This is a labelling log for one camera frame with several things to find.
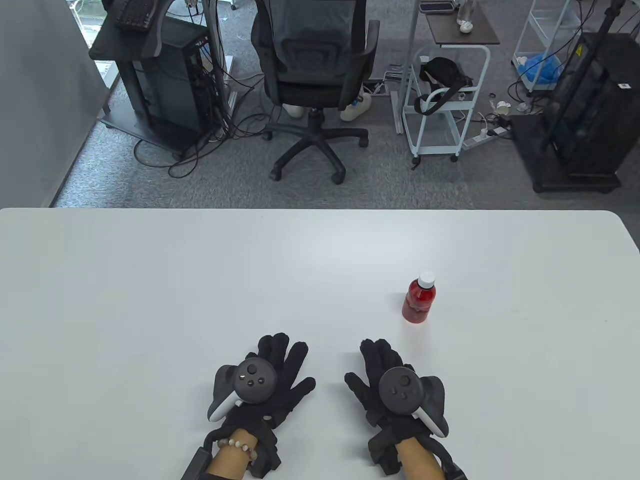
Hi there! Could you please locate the person's right forearm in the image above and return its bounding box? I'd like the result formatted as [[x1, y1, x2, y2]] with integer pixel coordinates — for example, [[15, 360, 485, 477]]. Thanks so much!
[[397, 436, 447, 480]]

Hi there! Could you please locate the white rolling cart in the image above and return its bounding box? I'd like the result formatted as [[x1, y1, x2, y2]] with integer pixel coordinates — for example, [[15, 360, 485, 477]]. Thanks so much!
[[401, 45, 491, 169], [394, 0, 501, 135]]

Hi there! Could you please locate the blue plastic bag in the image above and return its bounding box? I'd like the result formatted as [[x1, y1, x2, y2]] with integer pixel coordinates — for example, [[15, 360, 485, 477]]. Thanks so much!
[[517, 52, 564, 89]]

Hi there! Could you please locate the person's left forearm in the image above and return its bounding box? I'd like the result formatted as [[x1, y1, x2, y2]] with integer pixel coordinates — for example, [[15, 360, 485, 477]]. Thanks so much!
[[206, 429, 258, 479]]

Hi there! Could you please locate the black computer stand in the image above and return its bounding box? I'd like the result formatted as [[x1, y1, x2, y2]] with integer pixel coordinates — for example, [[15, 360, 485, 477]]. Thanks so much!
[[89, 0, 236, 156]]

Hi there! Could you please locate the white wire rack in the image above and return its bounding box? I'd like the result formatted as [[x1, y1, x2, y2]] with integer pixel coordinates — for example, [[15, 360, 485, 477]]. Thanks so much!
[[511, 0, 587, 97]]

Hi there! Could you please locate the clear bottle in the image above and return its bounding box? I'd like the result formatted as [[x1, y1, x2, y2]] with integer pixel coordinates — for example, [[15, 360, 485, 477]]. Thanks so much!
[[456, 0, 475, 34]]

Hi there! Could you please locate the bundle of black cables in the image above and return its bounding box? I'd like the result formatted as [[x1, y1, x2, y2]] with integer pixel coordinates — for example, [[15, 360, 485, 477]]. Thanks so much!
[[132, 65, 275, 179]]

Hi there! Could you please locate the black and white left controller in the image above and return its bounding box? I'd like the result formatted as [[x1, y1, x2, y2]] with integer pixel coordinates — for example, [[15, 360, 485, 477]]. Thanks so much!
[[207, 358, 278, 423]]

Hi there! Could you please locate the black and white controller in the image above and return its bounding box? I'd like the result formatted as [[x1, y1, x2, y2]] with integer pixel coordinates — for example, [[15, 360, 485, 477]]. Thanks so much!
[[377, 366, 450, 440], [207, 358, 278, 423]]

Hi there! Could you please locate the red plastic bottle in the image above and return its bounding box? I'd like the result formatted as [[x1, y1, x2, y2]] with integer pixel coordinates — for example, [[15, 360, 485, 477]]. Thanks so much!
[[401, 270, 437, 323]]

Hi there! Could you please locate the black office chair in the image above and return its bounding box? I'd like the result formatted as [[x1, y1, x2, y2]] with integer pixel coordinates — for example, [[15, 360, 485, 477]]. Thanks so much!
[[250, 0, 381, 186]]

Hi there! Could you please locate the black keyboard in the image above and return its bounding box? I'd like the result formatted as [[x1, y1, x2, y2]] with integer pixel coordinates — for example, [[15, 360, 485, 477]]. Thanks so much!
[[114, 0, 159, 34]]

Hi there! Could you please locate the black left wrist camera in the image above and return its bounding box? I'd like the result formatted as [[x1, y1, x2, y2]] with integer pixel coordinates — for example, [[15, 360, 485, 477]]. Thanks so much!
[[180, 446, 216, 480]]

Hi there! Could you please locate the black headset with strap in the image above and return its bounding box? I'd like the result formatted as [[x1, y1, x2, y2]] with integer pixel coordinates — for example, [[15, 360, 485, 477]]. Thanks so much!
[[414, 56, 474, 116]]

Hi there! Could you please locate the black and white right controller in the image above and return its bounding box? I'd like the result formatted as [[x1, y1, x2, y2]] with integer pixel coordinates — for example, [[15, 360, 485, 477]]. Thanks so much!
[[377, 366, 450, 440]]

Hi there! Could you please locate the white power strip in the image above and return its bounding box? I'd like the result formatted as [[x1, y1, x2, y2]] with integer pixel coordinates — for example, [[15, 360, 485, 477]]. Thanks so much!
[[462, 125, 512, 150]]

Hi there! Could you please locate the black computer tower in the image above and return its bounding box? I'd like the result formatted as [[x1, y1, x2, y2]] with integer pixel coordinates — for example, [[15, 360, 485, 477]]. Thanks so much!
[[131, 42, 217, 147]]

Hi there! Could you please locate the beaded bracelet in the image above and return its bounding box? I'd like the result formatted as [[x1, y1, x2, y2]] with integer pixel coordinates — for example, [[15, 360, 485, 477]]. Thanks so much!
[[216, 437, 259, 463]]

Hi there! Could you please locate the black equipment case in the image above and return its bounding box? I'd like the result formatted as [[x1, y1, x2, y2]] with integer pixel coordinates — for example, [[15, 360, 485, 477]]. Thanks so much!
[[509, 32, 640, 195]]

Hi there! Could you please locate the person's left hand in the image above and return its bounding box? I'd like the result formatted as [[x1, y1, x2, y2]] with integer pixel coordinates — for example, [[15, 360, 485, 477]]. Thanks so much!
[[215, 332, 317, 478]]

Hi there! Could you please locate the black tripod pole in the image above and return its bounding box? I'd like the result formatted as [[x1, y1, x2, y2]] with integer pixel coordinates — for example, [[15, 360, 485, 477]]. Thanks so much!
[[537, 0, 629, 151]]

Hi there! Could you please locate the person's right hand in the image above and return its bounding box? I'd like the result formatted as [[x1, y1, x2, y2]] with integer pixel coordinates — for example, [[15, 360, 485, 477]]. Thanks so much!
[[344, 338, 446, 476]]

